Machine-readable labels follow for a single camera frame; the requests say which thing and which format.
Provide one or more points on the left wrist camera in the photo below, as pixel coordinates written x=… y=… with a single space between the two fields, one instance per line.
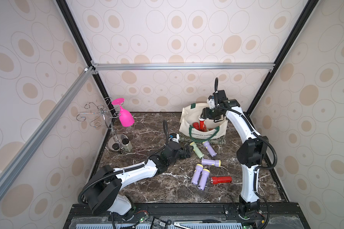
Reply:
x=174 y=137

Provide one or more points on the pink plastic wine glass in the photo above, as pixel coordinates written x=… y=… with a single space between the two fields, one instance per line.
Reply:
x=125 y=116

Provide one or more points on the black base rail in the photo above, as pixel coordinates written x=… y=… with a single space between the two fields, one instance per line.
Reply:
x=205 y=215

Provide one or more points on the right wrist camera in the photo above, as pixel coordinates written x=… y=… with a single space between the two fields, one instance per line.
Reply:
x=211 y=102

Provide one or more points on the purple flashlight yellow head sideways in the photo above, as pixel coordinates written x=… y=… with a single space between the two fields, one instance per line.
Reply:
x=210 y=162

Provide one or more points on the red flashlight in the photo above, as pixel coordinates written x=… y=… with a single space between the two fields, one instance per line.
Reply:
x=196 y=125
x=202 y=124
x=221 y=180

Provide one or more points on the silver wire glass rack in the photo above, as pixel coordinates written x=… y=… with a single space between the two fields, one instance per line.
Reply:
x=105 y=114

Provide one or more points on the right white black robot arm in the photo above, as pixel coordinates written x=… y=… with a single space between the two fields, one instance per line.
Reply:
x=255 y=153

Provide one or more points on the cream green tote bag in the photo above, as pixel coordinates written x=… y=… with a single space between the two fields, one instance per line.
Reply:
x=191 y=114

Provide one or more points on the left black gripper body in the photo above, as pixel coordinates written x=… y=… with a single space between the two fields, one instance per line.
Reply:
x=181 y=154

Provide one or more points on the horizontal aluminium back bar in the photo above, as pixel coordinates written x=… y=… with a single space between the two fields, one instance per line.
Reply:
x=188 y=66

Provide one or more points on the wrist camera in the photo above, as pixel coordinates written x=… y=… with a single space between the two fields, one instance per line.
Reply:
x=174 y=137
x=211 y=102

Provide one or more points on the aluminium left side bar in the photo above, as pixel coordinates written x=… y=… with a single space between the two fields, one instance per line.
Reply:
x=17 y=164

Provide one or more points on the pale green flashlight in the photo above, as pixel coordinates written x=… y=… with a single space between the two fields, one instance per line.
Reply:
x=197 y=151

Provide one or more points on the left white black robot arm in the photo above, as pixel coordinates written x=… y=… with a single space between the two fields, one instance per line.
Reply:
x=101 y=193

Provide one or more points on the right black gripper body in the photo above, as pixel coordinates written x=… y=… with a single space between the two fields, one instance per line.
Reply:
x=205 y=115

